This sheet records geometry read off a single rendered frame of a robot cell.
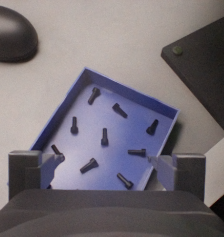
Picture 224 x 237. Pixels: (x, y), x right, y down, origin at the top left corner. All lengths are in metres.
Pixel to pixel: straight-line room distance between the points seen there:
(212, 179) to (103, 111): 0.12
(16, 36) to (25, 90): 0.05
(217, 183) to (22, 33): 0.23
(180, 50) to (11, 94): 0.18
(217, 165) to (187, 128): 0.04
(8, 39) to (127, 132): 0.15
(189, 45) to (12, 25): 0.18
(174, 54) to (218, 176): 0.13
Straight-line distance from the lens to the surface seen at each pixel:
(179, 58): 0.33
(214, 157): 0.30
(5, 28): 0.32
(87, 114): 0.29
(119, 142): 0.28
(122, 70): 0.32
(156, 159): 0.16
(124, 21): 0.37
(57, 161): 0.16
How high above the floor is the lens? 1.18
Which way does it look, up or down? 64 degrees down
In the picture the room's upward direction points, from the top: 5 degrees clockwise
